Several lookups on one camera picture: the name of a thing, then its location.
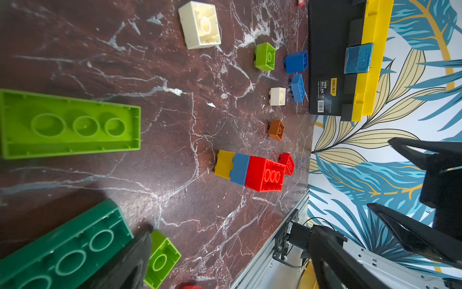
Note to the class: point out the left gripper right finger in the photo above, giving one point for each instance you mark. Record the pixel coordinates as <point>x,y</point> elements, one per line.
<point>334,267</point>

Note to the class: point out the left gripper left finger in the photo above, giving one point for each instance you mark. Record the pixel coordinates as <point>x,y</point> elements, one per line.
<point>127,269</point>

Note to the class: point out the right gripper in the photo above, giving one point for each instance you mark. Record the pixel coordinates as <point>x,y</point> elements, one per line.
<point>442,191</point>

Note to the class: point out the blue long brick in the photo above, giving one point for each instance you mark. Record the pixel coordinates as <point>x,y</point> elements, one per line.
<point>240,167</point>

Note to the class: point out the yellow square brick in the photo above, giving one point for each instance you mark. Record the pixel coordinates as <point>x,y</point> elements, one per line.
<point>224,164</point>

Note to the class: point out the small light green brick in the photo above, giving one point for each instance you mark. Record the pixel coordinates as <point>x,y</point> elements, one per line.
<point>265,55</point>

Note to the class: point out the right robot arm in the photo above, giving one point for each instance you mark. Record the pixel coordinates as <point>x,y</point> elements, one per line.
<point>397,276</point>

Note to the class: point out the light green square brick front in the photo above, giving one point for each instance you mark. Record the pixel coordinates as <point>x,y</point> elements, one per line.
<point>164,256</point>

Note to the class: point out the small red brick front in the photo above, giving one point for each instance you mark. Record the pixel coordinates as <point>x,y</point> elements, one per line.
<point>191,287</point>

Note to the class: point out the dark green long brick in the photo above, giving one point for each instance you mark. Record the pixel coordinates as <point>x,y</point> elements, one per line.
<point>70,254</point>

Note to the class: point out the small orange brick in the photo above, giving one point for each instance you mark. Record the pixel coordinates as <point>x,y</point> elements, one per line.
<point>276,130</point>

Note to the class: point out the blue brick near toolbox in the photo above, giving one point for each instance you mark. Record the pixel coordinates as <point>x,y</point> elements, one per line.
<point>297,87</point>

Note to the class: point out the small cream brick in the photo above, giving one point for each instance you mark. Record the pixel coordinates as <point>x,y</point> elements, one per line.
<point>277,96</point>

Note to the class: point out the light green long brick left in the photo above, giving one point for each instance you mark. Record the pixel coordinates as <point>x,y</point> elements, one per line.
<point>36,125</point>

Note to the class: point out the dark blue square brick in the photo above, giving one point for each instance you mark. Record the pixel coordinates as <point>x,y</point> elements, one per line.
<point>296,62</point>

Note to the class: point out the yellow black toolbox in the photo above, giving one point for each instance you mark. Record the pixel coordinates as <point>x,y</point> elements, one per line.
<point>347,41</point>

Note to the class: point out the cream square brick large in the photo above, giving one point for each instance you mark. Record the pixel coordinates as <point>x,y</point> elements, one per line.
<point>200,25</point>

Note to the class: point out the aluminium front rail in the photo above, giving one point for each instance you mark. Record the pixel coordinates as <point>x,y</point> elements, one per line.
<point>264,272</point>

